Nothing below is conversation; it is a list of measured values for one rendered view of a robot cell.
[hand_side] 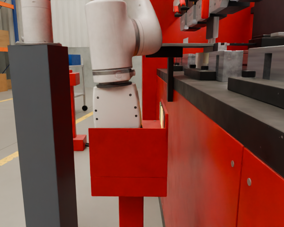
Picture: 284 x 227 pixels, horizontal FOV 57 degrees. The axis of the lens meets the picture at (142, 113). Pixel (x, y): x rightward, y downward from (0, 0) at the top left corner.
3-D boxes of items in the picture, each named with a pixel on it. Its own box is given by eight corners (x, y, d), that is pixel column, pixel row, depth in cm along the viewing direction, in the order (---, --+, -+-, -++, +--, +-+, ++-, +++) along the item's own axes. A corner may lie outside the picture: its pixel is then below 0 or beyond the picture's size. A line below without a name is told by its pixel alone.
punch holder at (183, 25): (180, 31, 150) (180, 0, 147) (194, 31, 150) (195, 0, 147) (184, 28, 136) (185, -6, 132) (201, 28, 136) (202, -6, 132)
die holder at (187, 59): (174, 68, 184) (174, 54, 182) (182, 68, 184) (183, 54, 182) (187, 72, 135) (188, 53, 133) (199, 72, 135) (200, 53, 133)
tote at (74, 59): (55, 65, 476) (54, 54, 472) (80, 65, 467) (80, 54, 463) (44, 65, 441) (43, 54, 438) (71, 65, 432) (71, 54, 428)
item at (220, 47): (203, 52, 110) (203, 45, 109) (210, 52, 110) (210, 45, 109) (217, 51, 90) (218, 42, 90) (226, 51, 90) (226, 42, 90)
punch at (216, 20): (205, 44, 108) (206, 20, 106) (210, 44, 108) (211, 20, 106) (212, 43, 98) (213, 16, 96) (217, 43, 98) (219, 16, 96)
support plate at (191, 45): (139, 47, 112) (139, 45, 112) (201, 47, 112) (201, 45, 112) (140, 46, 94) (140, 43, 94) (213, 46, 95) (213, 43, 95)
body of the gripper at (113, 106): (138, 75, 59) (142, 124, 61) (93, 79, 59) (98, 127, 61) (137, 78, 51) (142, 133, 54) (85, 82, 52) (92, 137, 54)
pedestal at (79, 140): (64, 144, 293) (59, 69, 276) (87, 144, 293) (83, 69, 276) (59, 151, 273) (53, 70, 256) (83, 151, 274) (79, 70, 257)
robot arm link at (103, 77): (135, 66, 59) (136, 79, 59) (96, 69, 59) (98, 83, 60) (133, 67, 51) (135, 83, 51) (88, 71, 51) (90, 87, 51)
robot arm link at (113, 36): (127, 66, 60) (88, 70, 57) (121, 6, 58) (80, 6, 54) (142, 65, 53) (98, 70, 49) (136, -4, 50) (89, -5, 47)
